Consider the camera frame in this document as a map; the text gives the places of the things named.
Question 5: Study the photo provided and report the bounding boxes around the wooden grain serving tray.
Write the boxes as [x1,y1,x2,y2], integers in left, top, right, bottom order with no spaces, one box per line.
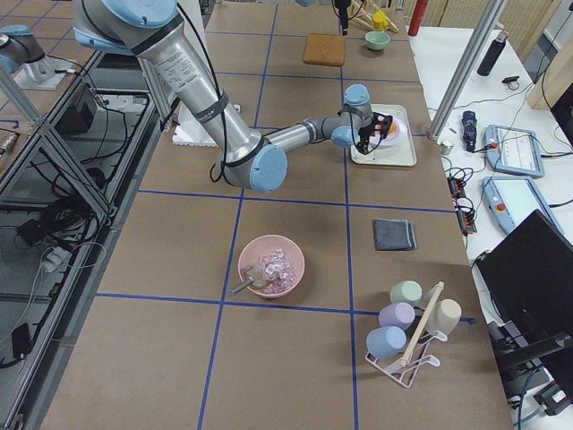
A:
[303,33,346,67]

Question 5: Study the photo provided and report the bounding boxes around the aluminium frame post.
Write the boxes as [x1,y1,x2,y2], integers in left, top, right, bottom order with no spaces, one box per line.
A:
[427,0,508,142]

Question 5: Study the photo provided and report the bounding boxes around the black laptop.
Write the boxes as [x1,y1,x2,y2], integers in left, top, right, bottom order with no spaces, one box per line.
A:
[475,209,573,341]

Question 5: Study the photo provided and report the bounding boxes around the green cup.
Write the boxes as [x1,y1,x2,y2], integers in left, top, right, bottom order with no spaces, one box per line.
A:
[389,279,423,306]

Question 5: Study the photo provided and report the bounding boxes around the near teach pendant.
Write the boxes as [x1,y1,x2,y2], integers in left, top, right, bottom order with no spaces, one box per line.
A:
[482,176,563,234]

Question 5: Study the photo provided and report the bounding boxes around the red bottle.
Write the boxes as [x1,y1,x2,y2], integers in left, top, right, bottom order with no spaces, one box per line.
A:
[407,0,429,37]

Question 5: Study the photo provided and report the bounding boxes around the teach pendant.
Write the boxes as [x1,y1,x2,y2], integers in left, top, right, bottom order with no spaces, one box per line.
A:
[483,125,544,178]
[482,176,563,234]

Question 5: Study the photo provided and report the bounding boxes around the folded dark umbrella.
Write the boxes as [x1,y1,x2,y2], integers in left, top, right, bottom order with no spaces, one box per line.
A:
[462,110,477,152]

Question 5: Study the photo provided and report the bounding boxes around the white wire cup rack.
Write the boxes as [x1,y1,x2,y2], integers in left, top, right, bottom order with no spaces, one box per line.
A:
[365,326,448,389]

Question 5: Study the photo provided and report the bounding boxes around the beige cup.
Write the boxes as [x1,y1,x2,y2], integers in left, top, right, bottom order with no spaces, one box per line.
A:
[433,298,462,335]

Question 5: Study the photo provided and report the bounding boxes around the cream bear tray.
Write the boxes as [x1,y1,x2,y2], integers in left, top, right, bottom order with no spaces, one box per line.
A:
[350,103,417,168]

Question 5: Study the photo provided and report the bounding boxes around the folded grey cloth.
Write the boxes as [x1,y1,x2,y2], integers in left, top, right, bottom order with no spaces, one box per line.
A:
[372,219,417,251]

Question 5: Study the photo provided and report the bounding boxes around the light green bowl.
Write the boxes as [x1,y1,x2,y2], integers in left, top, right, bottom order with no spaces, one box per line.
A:
[364,30,391,51]

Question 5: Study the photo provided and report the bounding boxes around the wooden mug rack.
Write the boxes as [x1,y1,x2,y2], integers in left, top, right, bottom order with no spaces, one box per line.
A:
[350,1,399,34]

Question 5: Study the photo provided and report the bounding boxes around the far teach pendant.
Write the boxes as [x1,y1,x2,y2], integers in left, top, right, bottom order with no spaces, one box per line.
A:
[483,125,544,178]

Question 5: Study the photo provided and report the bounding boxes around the pink bowl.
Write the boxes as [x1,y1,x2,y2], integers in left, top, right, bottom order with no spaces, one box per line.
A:
[237,235,305,299]

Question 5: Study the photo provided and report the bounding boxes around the wooden rack rod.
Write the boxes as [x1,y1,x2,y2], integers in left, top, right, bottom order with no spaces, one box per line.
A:
[400,281,444,367]

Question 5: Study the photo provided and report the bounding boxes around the clear ice cubes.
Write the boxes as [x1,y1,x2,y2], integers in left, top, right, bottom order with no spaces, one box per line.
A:
[259,248,296,295]

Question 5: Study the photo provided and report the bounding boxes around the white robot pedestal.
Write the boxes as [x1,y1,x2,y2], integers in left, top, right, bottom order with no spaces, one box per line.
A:
[173,0,216,147]

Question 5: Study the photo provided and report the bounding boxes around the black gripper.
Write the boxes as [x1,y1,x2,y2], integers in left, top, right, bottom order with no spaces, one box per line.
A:
[355,112,393,155]
[331,0,352,35]

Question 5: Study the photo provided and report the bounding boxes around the yellow mug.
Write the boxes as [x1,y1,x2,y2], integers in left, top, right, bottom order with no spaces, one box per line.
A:
[372,11,390,31]

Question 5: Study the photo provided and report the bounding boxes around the black bottle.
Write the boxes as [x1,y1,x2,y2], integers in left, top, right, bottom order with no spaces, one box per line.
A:
[476,30,509,77]

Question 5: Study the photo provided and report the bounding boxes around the metal scoop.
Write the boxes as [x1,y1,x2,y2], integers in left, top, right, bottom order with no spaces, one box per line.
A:
[230,266,270,295]

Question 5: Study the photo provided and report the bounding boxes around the white round plate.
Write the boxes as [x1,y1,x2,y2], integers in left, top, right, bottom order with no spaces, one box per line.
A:
[380,115,407,147]

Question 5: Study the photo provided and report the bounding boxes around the purple cup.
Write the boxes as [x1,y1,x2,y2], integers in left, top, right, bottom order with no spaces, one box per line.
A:
[378,302,415,331]

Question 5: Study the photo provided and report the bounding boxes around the blue cup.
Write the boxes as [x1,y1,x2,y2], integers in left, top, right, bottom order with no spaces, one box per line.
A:
[366,326,407,359]

